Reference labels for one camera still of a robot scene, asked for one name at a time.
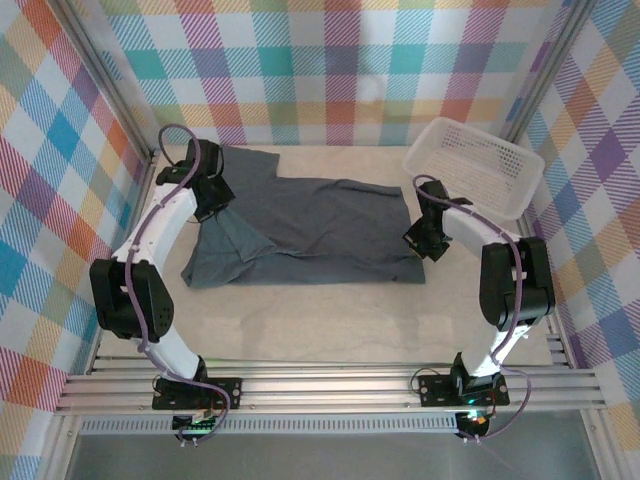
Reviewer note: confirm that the grey t-shirt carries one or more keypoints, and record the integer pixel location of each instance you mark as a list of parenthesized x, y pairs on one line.
[(320, 230)]

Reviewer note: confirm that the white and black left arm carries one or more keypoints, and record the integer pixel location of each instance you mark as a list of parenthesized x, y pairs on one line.
[(150, 235)]

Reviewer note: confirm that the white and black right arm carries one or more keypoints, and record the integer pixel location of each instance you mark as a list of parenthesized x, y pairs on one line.
[(467, 227)]

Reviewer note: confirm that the white perforated plastic basket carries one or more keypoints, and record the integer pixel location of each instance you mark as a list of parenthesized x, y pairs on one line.
[(475, 165)]

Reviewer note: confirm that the green-lit circuit board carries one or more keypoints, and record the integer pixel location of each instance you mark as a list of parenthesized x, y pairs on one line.
[(197, 425), (474, 420)]

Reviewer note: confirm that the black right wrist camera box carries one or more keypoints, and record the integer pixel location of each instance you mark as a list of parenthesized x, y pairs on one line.
[(417, 235)]

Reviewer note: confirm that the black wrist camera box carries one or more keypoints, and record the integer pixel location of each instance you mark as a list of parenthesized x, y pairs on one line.
[(216, 200), (417, 235)]

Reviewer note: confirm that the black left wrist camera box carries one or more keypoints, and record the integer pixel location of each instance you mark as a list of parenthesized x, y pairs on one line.
[(216, 200)]

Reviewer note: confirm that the aluminium side rail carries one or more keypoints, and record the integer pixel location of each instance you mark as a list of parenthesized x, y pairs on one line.
[(562, 345), (145, 185)]

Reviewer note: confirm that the aluminium frame post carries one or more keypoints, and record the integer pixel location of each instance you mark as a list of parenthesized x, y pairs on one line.
[(545, 70), (107, 85)]

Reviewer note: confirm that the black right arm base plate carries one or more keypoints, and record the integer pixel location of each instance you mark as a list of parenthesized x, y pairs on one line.
[(437, 390)]

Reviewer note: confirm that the aluminium rail beam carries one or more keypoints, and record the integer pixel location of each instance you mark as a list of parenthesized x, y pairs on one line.
[(325, 387)]

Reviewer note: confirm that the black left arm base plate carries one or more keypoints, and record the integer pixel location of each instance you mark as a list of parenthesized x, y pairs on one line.
[(220, 392)]

